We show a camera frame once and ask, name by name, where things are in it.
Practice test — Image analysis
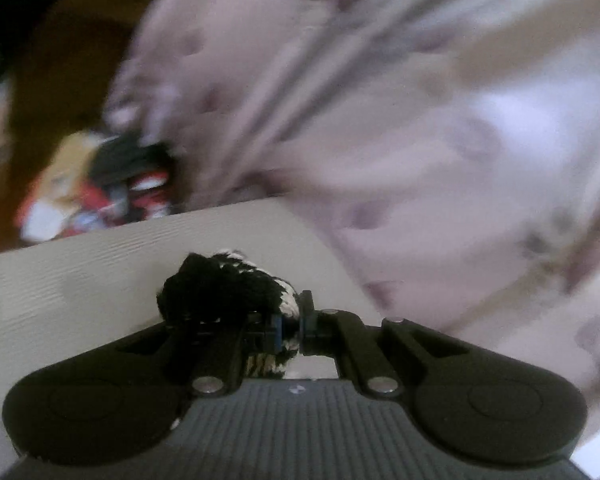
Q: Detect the beige ribbed bed sheet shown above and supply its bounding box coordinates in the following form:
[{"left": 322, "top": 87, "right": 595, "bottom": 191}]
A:
[{"left": 0, "top": 200, "right": 381, "bottom": 475}]

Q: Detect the pink leaf pattern curtain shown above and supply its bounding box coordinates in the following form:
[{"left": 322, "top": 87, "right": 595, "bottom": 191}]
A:
[{"left": 104, "top": 0, "right": 600, "bottom": 404}]

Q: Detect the colourful clutter pile on floor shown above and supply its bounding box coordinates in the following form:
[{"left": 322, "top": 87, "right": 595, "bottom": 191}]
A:
[{"left": 15, "top": 130, "right": 178, "bottom": 245}]

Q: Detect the black white zigzag knit garment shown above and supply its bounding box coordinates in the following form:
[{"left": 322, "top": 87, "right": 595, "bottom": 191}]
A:
[{"left": 157, "top": 250, "right": 300, "bottom": 379}]

